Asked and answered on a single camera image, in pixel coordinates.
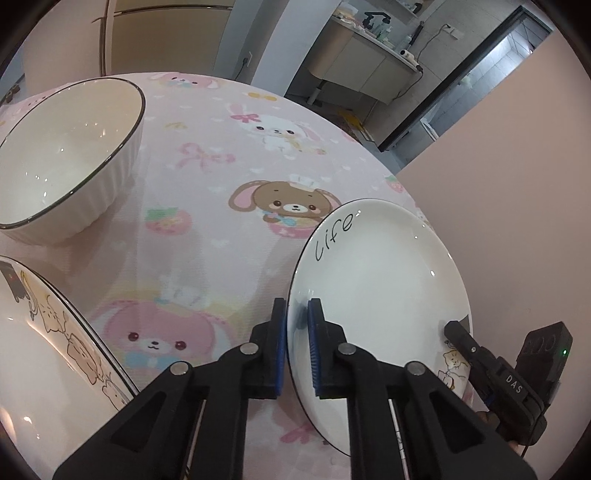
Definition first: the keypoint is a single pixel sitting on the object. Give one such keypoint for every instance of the pink cartoon tablecloth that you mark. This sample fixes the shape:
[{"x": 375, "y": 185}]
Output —
[{"x": 192, "y": 253}]

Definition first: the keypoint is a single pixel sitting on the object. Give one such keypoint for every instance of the beige refrigerator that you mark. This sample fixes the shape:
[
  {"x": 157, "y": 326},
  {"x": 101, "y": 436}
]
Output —
[{"x": 157, "y": 36}]

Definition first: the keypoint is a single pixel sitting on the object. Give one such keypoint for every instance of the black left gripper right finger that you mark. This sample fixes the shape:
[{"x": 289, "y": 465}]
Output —
[{"x": 342, "y": 370}]

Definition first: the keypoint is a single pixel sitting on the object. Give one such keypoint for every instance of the beige sink cabinet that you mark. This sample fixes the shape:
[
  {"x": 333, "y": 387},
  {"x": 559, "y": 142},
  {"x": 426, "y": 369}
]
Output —
[{"x": 349, "y": 58}]

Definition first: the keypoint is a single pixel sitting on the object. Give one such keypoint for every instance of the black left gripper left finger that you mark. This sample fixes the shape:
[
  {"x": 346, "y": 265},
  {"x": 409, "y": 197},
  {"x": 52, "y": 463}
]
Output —
[{"x": 221, "y": 391}]

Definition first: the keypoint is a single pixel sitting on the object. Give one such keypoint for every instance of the white life cartoon plate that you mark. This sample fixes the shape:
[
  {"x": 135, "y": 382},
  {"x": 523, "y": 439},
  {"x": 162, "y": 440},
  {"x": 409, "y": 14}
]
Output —
[{"x": 383, "y": 274}]

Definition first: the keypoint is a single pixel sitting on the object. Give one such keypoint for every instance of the patterned floor mat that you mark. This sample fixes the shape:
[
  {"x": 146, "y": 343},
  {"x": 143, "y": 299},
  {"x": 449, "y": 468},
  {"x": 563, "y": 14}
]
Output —
[{"x": 352, "y": 124}]

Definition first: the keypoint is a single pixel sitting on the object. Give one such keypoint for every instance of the white ribbed bowl black rim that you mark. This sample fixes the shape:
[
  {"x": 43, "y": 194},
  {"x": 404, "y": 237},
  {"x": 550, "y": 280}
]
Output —
[{"x": 66, "y": 160}]

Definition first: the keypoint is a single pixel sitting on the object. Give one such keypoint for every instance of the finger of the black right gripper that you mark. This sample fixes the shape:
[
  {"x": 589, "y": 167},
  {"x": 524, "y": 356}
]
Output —
[{"x": 483, "y": 363}]

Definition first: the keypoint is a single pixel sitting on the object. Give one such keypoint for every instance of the white hair dryer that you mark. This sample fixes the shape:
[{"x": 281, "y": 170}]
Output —
[{"x": 411, "y": 59}]

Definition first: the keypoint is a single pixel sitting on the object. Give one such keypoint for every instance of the person's right hand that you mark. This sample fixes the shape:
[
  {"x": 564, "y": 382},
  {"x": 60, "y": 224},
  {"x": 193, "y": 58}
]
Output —
[{"x": 512, "y": 433}]

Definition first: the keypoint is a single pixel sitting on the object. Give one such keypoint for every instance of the black faucet stand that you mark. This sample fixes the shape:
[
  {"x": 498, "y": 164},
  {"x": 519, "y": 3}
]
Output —
[{"x": 374, "y": 21}]

